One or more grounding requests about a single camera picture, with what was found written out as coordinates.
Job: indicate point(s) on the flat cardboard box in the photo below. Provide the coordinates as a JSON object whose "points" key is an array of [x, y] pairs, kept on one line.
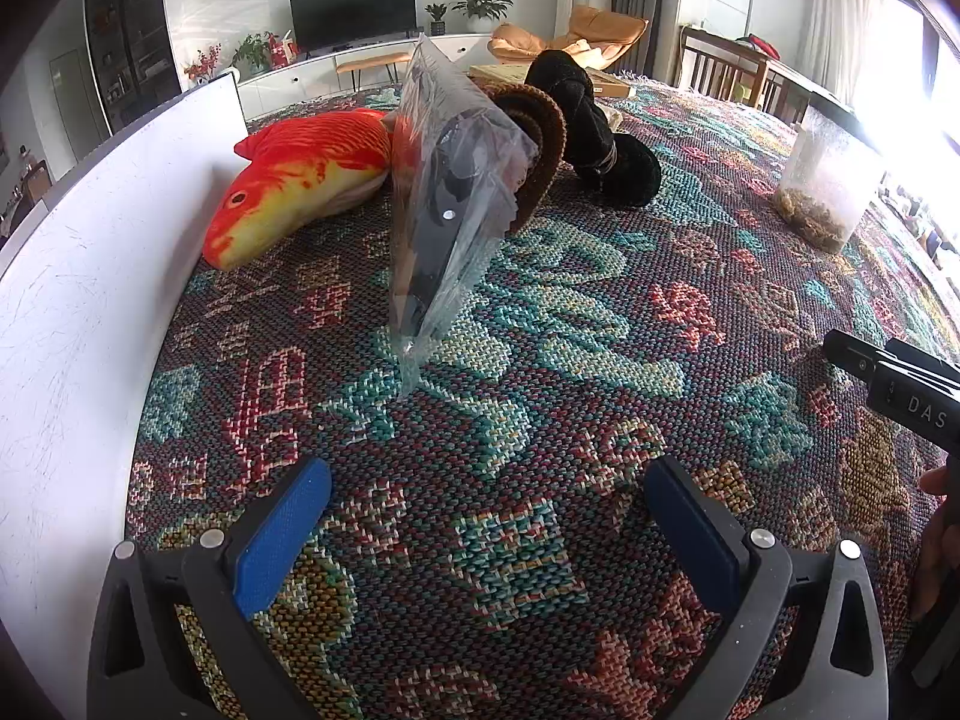
{"points": [[611, 82]]}

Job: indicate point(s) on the black flat television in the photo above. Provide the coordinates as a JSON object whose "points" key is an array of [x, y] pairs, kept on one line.
{"points": [[352, 11]]}

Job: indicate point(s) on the white sheer curtain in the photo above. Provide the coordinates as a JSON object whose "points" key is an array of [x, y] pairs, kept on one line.
{"points": [[844, 7]]}

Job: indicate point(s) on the black fuzzy plush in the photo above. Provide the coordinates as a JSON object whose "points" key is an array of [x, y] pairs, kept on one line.
{"points": [[592, 135]]}

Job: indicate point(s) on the bushy green potted plant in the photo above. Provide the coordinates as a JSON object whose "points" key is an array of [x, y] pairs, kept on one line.
{"points": [[251, 51]]}

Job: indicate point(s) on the orange lounge chair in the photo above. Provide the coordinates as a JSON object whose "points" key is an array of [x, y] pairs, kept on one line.
{"points": [[600, 26]]}

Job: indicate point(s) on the small green potted plant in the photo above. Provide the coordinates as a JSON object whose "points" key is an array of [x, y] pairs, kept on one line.
{"points": [[436, 15]]}

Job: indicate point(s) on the tall black glass cabinet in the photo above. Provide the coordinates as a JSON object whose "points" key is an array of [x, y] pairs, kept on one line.
{"points": [[127, 37]]}

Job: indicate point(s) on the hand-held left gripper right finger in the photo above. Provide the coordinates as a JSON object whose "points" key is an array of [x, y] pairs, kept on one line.
{"points": [[686, 532]]}

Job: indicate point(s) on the colourful woven patterned blanket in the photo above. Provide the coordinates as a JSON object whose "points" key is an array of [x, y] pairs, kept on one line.
{"points": [[570, 390]]}

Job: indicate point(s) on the red flower arrangement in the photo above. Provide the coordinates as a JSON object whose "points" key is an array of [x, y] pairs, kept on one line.
{"points": [[202, 64]]}

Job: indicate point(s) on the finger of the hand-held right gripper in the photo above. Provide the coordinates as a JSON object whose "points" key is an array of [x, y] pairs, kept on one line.
{"points": [[922, 360], [851, 356]]}

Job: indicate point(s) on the brown knitted roll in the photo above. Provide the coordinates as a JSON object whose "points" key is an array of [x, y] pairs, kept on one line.
{"points": [[544, 142]]}

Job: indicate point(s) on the white side panel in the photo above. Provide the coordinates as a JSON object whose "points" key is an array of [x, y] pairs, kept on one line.
{"points": [[90, 315]]}

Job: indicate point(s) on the white television cabinet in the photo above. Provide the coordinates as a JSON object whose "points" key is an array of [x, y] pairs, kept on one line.
{"points": [[315, 75]]}

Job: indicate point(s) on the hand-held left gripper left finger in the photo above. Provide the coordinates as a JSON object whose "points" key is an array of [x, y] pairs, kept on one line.
{"points": [[281, 532]]}

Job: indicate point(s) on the person's right hand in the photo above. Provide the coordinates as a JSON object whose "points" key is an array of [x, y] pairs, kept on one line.
{"points": [[937, 562]]}

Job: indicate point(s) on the wooden bench with metal legs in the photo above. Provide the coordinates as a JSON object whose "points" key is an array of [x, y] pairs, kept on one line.
{"points": [[371, 58]]}

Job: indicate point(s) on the red cloth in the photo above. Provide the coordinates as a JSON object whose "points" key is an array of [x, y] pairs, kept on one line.
{"points": [[761, 45]]}

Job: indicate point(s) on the clear jar with black lid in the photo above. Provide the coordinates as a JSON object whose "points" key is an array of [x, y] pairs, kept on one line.
{"points": [[825, 180]]}

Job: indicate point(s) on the clear plastic bag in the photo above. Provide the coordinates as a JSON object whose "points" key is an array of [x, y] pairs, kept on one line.
{"points": [[450, 240]]}

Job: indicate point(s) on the red yellow fish plush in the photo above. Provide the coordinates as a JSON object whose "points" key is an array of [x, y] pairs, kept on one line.
{"points": [[300, 172]]}

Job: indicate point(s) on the large green potted plant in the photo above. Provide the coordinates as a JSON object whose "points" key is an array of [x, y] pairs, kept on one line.
{"points": [[480, 6]]}

